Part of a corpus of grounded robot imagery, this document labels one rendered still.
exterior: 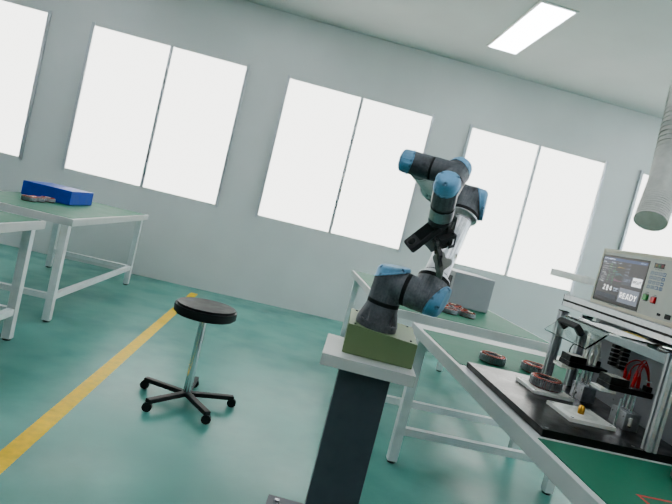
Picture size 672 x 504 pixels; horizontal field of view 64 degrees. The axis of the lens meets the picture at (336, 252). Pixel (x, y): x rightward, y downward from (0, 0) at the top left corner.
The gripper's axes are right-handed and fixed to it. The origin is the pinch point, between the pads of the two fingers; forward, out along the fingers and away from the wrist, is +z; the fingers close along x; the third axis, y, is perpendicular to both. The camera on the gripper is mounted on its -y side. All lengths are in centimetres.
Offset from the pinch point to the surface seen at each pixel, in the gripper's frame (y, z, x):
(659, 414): 32, 7, -71
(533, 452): -6, 8, -64
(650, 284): 58, -3, -40
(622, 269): 64, 5, -27
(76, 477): -131, 78, 20
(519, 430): -3, 13, -56
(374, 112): 204, 190, 384
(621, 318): 51, 9, -40
